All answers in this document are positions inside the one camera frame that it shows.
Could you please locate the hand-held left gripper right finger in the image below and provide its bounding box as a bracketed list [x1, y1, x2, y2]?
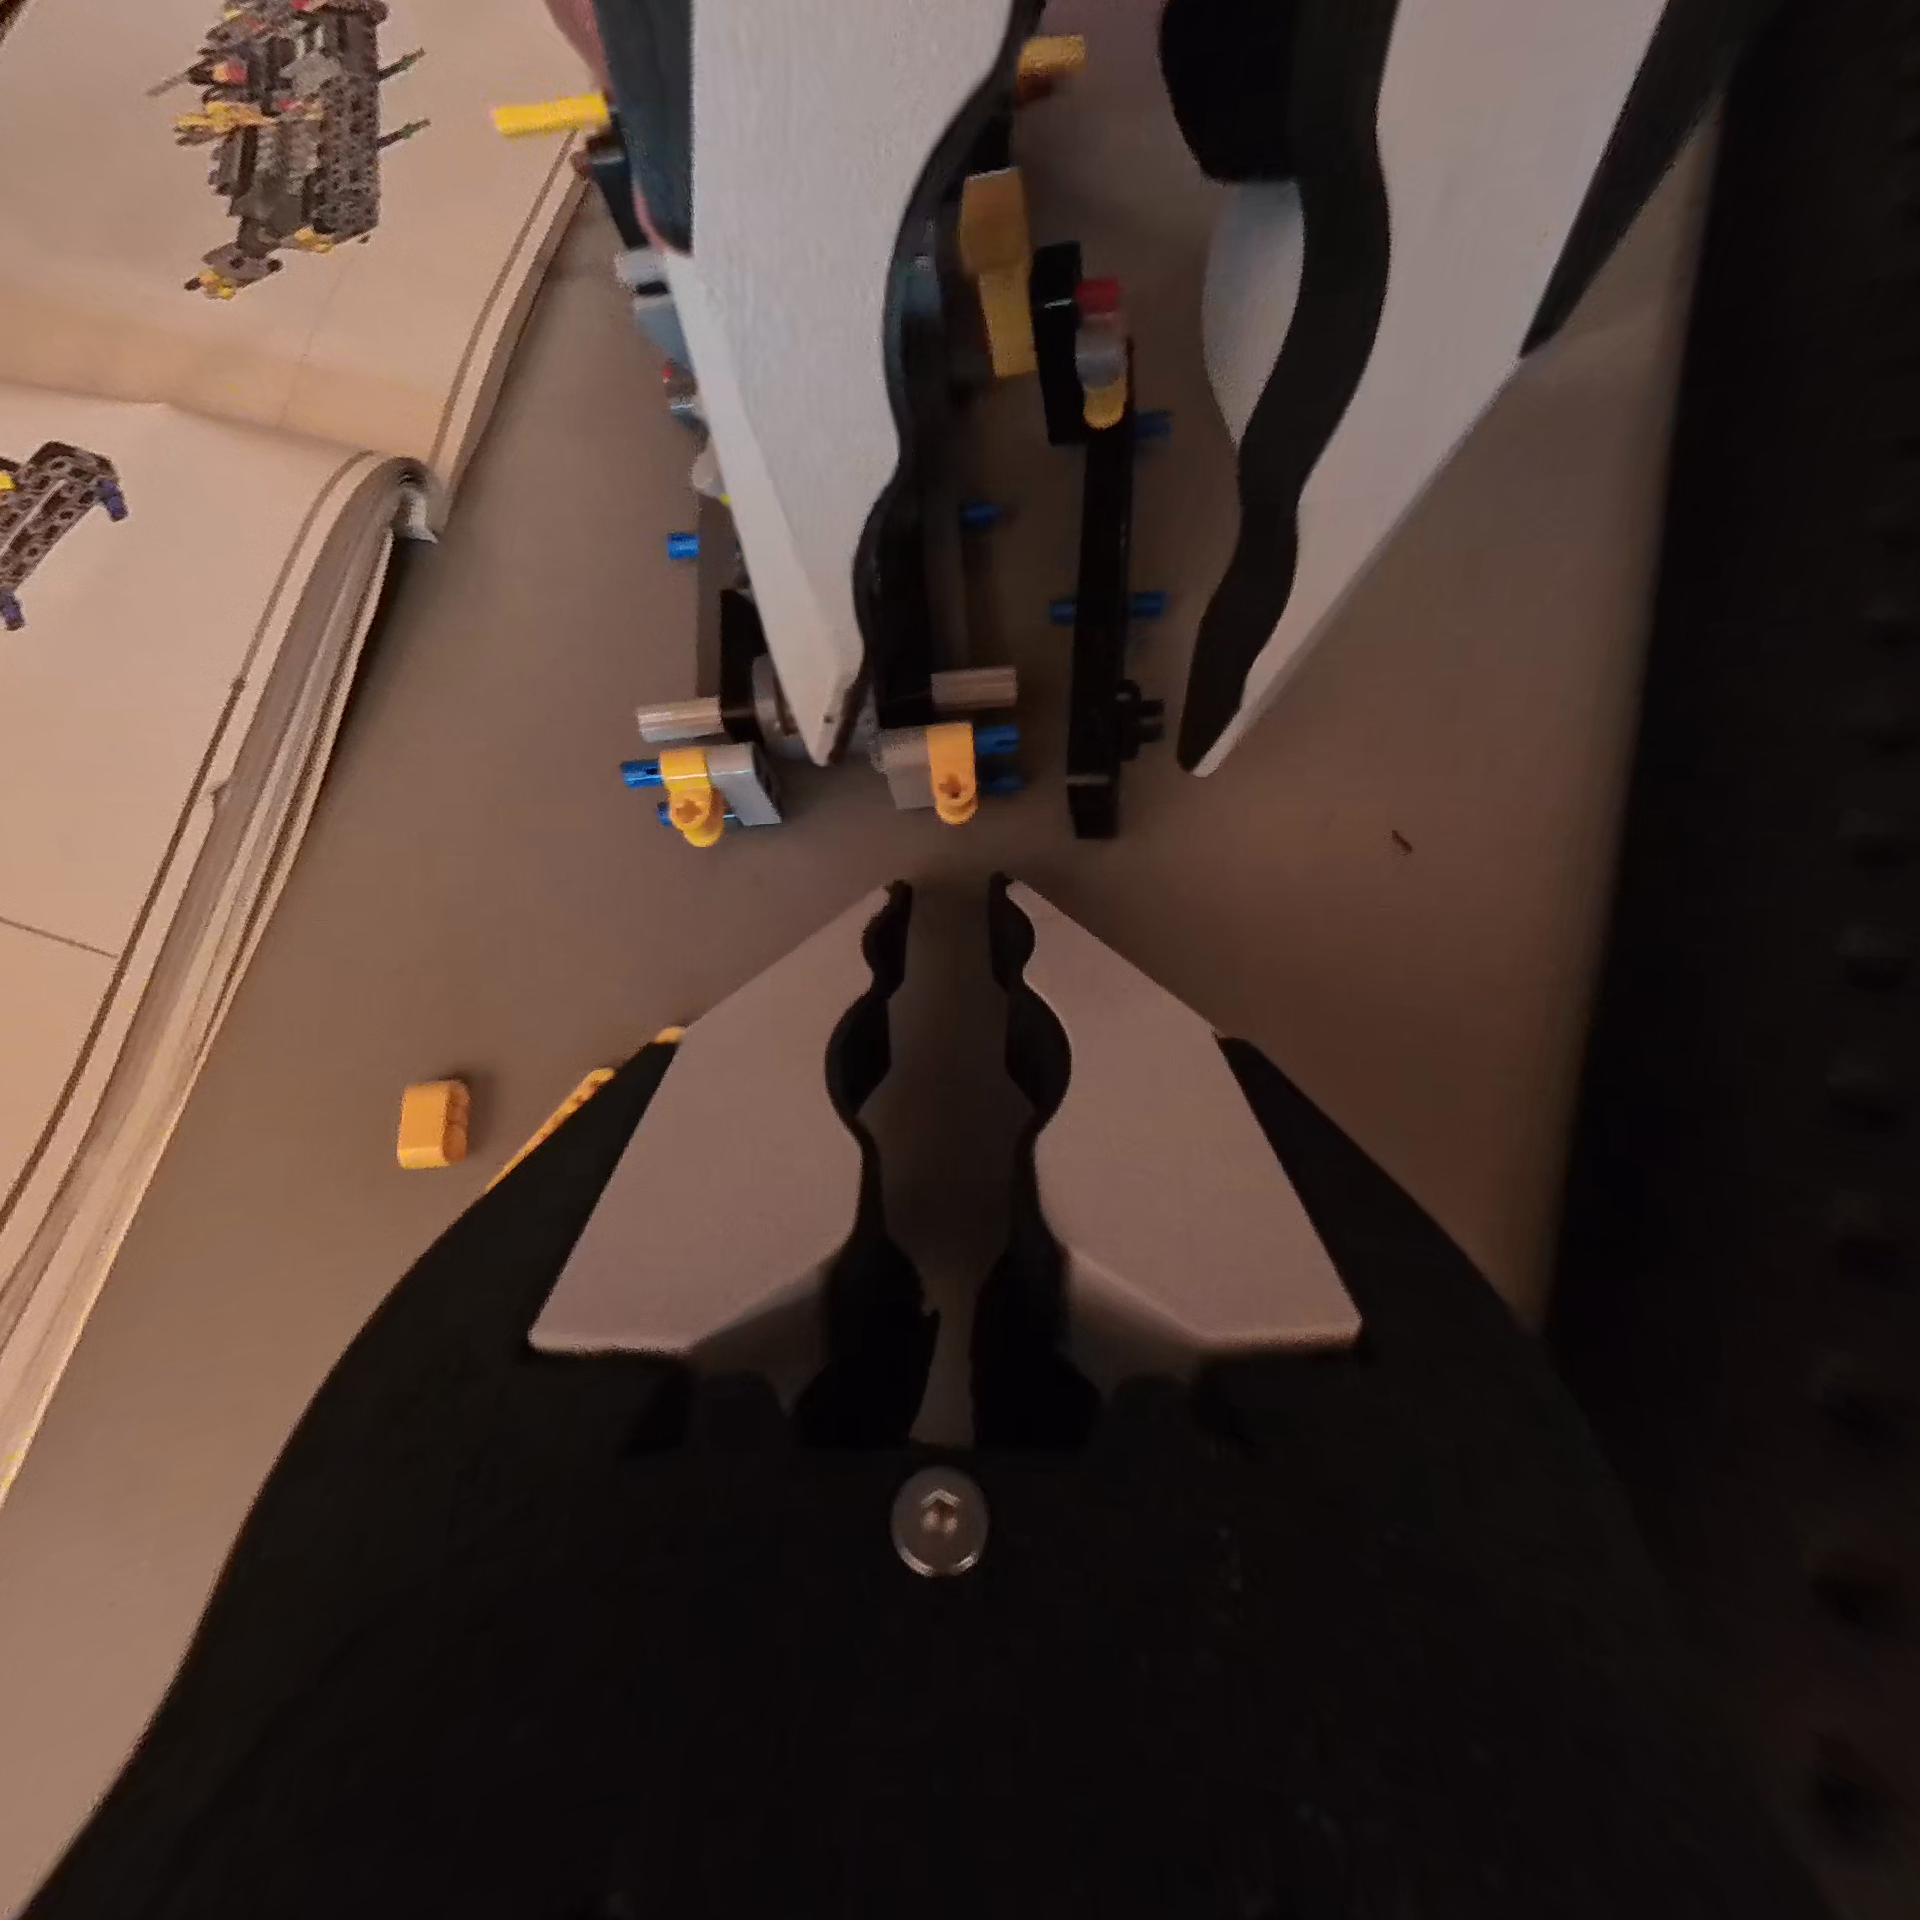
[976, 879, 1365, 1445]

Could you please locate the lego car chassis model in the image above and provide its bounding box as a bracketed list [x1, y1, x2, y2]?
[492, 30, 1085, 848]

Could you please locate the yellow thin lego liftarm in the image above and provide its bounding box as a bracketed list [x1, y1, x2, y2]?
[486, 1024, 687, 1191]

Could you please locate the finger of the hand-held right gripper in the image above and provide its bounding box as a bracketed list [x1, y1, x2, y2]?
[668, 0, 1044, 771]
[1160, 0, 1671, 780]

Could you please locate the black lego frame subassembly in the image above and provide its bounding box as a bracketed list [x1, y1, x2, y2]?
[1034, 239, 1168, 838]

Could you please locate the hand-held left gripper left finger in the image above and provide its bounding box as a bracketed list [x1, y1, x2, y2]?
[527, 883, 934, 1445]

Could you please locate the lego instruction booklet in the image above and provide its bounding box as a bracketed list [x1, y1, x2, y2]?
[0, 0, 593, 1501]

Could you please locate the black perforated panel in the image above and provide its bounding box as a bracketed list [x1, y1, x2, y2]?
[1552, 0, 1920, 1920]

